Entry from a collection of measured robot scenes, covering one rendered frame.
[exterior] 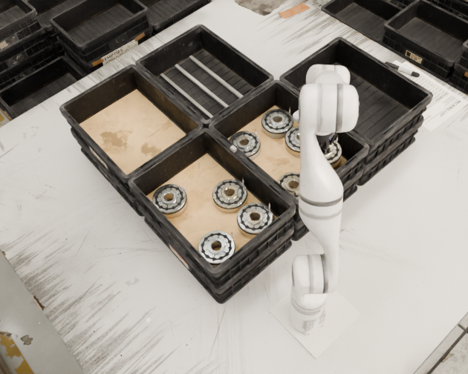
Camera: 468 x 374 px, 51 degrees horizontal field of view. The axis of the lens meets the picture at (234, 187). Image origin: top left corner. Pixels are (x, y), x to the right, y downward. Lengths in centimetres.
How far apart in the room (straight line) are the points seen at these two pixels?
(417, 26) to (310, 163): 193
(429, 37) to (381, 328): 170
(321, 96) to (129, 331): 89
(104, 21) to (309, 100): 196
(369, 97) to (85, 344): 119
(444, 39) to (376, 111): 113
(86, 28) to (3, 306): 141
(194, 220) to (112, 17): 156
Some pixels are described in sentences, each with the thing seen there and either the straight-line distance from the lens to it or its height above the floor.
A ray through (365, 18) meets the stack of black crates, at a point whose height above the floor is 27.
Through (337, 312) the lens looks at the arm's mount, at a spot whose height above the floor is 70.
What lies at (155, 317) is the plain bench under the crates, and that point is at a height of 70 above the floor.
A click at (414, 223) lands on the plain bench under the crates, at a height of 70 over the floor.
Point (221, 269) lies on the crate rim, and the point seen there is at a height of 93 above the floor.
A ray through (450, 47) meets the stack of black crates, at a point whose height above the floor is 38.
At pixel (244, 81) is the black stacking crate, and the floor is 83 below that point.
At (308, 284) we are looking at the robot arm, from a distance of 115.
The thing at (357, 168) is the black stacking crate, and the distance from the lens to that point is 153.
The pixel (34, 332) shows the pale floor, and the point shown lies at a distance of 240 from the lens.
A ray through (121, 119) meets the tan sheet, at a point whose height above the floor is 83.
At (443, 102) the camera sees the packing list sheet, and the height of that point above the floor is 70.
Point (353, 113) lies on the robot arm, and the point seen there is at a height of 140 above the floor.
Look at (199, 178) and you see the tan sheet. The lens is 153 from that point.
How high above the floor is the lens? 207
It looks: 56 degrees down
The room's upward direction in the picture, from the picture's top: 6 degrees counter-clockwise
